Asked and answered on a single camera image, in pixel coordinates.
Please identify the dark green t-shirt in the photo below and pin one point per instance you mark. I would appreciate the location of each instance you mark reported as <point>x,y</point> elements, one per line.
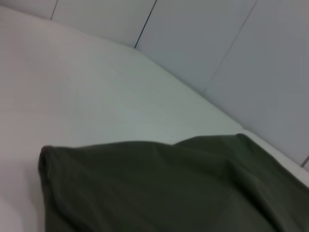
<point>169,188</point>

